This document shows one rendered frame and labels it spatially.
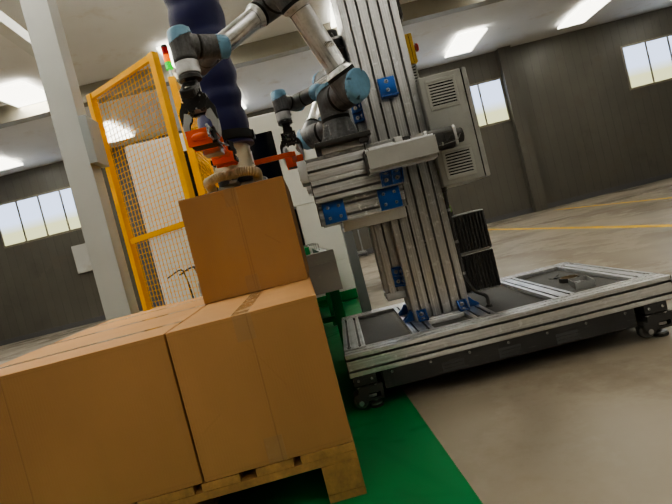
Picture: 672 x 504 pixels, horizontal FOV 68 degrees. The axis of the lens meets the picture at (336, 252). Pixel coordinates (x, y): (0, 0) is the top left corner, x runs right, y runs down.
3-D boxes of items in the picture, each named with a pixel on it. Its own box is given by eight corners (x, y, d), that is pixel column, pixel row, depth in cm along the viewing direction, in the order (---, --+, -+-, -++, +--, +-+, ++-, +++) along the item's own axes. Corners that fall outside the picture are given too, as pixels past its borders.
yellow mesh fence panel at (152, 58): (153, 373, 371) (79, 97, 363) (164, 368, 379) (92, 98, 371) (235, 367, 322) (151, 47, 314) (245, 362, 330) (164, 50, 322)
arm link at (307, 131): (313, 133, 248) (333, 58, 273) (291, 142, 257) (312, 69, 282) (328, 148, 255) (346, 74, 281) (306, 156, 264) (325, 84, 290)
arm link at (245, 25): (261, -7, 195) (175, 62, 174) (273, -23, 185) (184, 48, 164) (281, 18, 198) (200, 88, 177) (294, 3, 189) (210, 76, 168)
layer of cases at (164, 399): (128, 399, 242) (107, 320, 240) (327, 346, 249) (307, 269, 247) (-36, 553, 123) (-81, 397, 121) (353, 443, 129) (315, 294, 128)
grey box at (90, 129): (102, 168, 327) (90, 123, 326) (110, 166, 328) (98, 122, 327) (89, 163, 307) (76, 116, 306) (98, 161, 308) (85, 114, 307)
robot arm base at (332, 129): (358, 140, 209) (352, 117, 209) (360, 133, 194) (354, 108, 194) (323, 149, 209) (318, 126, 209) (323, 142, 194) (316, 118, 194)
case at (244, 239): (230, 288, 246) (210, 210, 245) (309, 268, 248) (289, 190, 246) (204, 304, 186) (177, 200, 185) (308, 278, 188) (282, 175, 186)
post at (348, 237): (367, 335, 319) (328, 183, 315) (377, 332, 319) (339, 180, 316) (368, 337, 312) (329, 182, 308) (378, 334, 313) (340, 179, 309)
